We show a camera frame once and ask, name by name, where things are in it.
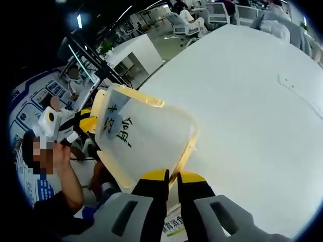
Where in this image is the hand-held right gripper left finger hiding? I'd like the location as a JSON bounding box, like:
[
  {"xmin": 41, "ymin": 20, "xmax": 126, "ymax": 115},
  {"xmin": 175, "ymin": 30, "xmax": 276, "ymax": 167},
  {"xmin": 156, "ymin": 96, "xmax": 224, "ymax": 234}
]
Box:
[{"xmin": 62, "ymin": 169, "xmax": 171, "ymax": 242}]

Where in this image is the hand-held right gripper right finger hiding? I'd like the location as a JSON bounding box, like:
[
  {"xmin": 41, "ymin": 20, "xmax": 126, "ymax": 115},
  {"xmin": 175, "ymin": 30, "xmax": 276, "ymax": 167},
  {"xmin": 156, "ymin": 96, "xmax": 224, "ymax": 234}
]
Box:
[{"xmin": 176, "ymin": 170, "xmax": 268, "ymax": 242}]

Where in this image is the white medicine box yellow stripe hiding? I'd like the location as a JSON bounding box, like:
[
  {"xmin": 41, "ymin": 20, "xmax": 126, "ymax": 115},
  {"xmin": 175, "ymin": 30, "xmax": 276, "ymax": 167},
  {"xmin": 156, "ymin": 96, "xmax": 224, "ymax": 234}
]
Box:
[{"xmin": 163, "ymin": 214, "xmax": 189, "ymax": 242}]

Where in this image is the clear lid with yellow clips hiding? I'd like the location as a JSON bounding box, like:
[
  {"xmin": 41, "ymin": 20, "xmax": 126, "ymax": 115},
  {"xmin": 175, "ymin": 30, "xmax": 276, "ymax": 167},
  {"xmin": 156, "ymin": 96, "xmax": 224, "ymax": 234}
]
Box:
[{"xmin": 90, "ymin": 83, "xmax": 200, "ymax": 195}]

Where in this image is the person's left hand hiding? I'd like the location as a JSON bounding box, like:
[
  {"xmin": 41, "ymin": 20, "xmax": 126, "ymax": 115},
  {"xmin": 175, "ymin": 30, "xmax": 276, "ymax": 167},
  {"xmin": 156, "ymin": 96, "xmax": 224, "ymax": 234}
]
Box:
[{"xmin": 52, "ymin": 142, "xmax": 74, "ymax": 167}]

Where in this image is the computer monitor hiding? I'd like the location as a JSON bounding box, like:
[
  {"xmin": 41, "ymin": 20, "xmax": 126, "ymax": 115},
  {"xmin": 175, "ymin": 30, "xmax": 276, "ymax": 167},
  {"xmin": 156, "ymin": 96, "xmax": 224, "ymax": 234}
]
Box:
[{"xmin": 57, "ymin": 37, "xmax": 101, "ymax": 101}]

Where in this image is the potted plant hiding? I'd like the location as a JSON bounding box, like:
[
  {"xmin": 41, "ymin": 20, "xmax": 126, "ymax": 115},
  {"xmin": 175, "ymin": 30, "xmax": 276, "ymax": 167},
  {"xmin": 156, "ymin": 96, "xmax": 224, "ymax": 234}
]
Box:
[{"xmin": 99, "ymin": 41, "xmax": 114, "ymax": 55}]

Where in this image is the white cabinet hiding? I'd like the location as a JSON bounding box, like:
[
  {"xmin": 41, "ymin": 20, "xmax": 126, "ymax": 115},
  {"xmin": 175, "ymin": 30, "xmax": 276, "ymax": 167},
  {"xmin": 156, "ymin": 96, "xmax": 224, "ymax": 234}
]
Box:
[{"xmin": 104, "ymin": 33, "xmax": 165, "ymax": 85}]

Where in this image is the person's black shirt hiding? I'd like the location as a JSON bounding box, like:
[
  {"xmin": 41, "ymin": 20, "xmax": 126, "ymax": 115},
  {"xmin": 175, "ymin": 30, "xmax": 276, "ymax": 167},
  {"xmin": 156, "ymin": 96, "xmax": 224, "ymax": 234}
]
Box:
[{"xmin": 34, "ymin": 191, "xmax": 101, "ymax": 242}]

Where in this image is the white office chair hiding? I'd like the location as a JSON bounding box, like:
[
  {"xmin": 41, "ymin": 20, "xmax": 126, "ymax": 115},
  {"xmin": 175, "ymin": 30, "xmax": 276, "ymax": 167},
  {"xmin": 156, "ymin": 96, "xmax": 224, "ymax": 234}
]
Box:
[{"xmin": 165, "ymin": 12, "xmax": 200, "ymax": 36}]

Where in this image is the chair with grey jacket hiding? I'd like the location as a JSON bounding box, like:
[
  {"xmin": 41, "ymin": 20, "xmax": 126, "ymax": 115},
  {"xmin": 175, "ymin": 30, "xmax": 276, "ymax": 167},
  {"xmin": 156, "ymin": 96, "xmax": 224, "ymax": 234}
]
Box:
[{"xmin": 252, "ymin": 11, "xmax": 307, "ymax": 51}]

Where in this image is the blue white wall poster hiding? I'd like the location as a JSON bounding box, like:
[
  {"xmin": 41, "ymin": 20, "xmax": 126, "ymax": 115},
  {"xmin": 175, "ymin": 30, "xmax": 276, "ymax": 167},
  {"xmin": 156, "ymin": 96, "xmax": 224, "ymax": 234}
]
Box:
[{"xmin": 10, "ymin": 69, "xmax": 74, "ymax": 210}]

